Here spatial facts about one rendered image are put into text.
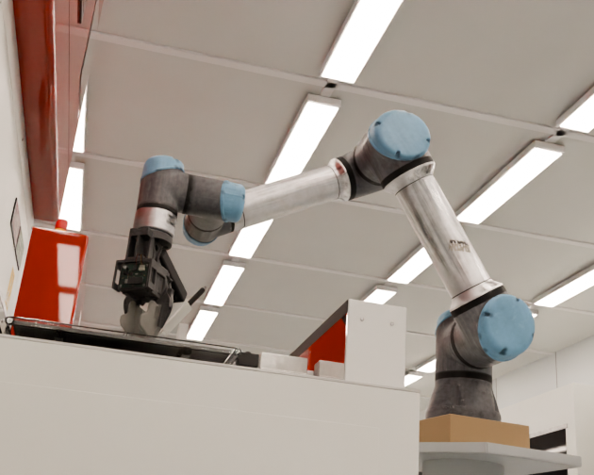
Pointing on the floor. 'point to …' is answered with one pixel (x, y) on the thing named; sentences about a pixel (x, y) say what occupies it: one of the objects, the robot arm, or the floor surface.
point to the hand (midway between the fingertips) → (141, 348)
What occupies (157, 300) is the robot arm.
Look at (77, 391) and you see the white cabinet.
